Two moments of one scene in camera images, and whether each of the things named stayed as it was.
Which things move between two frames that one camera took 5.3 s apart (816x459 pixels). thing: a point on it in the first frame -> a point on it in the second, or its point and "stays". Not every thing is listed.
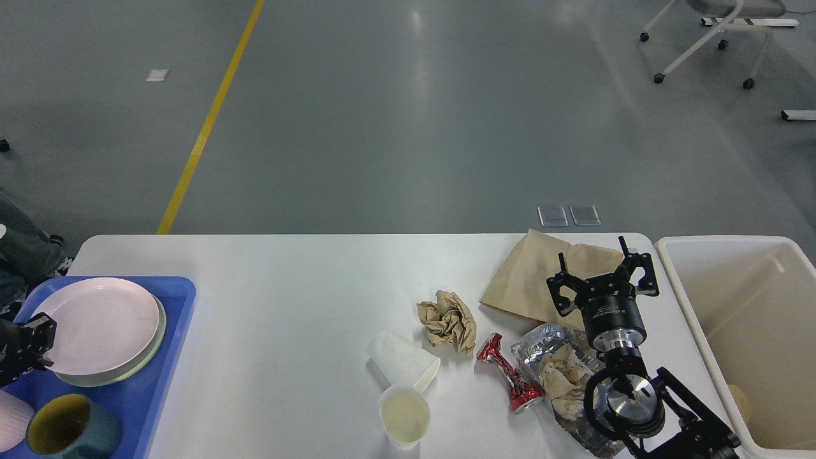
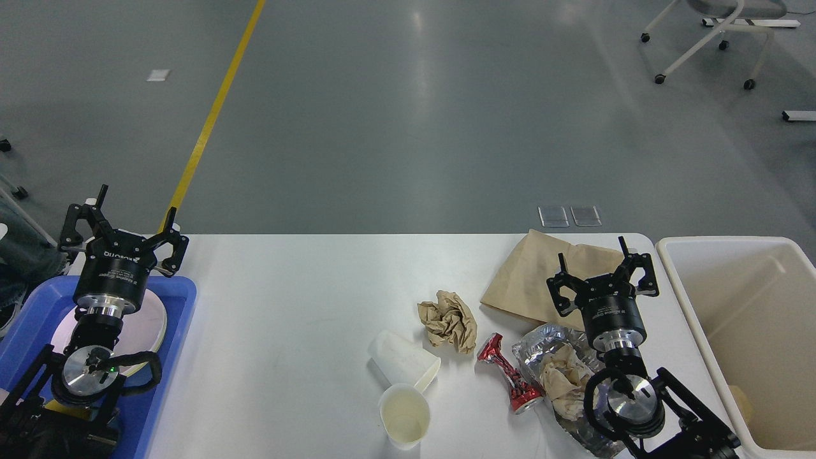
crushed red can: (521, 392) stays
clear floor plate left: (553, 217) stays
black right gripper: (613, 321) stays
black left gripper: (14, 349) -> (118, 264)
